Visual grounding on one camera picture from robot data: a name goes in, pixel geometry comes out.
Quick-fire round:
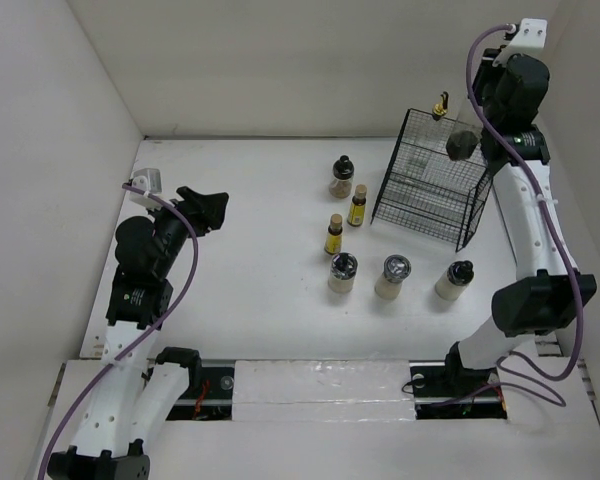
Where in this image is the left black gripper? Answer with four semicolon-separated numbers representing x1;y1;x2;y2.
146;186;226;277

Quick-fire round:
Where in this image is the oil bottle with dark contents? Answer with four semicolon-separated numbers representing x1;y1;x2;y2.
445;98;483;161

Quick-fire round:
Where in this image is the clear oil bottle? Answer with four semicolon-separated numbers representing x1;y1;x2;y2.
403;91;449;175

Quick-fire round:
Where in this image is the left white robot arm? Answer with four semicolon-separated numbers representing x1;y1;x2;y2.
37;182;229;479

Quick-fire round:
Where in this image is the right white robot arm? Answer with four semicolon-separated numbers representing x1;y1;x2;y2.
442;47;597;395

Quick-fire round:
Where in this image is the near yellow label brown bottle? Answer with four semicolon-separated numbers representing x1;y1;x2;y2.
324;214;343;255

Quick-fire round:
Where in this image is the yellow label brown bottle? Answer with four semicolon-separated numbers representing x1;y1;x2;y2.
324;214;343;255
347;184;367;227

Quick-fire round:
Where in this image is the brown spice jar black lid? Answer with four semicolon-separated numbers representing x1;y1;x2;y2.
329;155;355;199

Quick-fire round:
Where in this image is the left white powder jar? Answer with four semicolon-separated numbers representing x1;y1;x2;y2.
328;252;358;294

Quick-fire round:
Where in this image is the white powder jar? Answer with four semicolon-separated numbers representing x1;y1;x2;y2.
375;254;411;300
328;252;358;294
434;260;475;301

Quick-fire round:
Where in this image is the far yellow label brown bottle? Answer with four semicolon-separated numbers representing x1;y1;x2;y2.
347;184;367;227

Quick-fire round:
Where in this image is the right white powder jar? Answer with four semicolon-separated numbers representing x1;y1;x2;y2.
434;260;475;301

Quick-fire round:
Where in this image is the middle white powder jar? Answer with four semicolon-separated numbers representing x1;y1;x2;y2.
375;254;411;300

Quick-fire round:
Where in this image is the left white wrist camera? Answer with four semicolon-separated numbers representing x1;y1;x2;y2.
129;168;162;209

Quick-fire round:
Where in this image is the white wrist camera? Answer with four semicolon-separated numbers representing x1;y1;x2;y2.
129;168;162;209
504;18;548;55

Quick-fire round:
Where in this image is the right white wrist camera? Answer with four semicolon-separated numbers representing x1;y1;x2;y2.
504;18;548;55

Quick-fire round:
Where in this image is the black wire basket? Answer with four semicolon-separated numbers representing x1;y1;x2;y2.
371;109;491;251

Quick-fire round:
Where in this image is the metal mounting rail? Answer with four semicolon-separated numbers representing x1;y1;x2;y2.
168;360;507;423

